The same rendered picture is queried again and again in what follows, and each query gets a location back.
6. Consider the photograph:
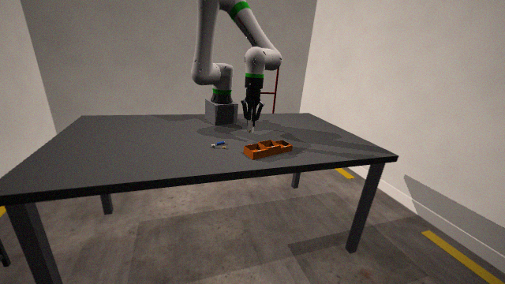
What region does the orange rack of bins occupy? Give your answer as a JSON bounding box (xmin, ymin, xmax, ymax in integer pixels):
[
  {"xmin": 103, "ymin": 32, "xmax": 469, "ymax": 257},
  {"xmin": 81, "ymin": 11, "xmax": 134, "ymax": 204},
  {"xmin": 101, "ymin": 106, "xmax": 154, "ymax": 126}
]
[{"xmin": 244, "ymin": 140, "xmax": 293, "ymax": 160}]

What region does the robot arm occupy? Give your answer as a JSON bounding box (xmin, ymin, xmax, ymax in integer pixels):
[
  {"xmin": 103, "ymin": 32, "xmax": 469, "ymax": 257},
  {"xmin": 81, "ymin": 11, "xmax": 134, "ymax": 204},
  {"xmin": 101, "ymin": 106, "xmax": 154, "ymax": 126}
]
[{"xmin": 191, "ymin": 0, "xmax": 282, "ymax": 104}]

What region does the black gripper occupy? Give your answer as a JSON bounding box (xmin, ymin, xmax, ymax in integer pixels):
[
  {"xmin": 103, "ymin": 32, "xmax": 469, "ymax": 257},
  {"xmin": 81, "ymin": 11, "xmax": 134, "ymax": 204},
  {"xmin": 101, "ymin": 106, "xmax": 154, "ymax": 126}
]
[{"xmin": 241, "ymin": 89, "xmax": 264, "ymax": 133}]

